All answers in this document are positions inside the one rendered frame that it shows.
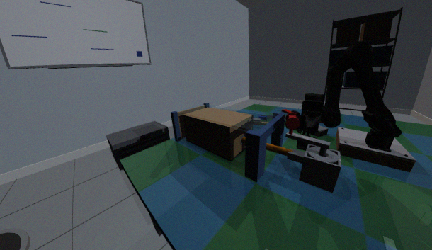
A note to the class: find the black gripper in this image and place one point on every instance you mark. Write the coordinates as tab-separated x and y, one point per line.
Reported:
311	115

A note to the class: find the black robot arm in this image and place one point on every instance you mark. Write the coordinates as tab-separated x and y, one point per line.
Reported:
359	57

